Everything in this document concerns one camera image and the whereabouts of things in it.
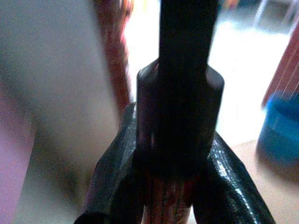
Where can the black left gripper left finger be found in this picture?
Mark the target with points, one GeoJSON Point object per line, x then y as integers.
{"type": "Point", "coordinates": [112, 163]}

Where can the red bristle broom blue base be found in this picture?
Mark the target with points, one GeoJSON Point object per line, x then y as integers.
{"type": "Point", "coordinates": [280, 130]}

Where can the white rounded bulky object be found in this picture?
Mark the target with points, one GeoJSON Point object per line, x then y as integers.
{"type": "Point", "coordinates": [53, 70]}

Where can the red-brown wooden post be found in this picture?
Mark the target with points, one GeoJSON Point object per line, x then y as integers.
{"type": "Point", "coordinates": [115, 58]}

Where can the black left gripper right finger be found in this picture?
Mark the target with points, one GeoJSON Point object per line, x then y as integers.
{"type": "Point", "coordinates": [233, 186]}

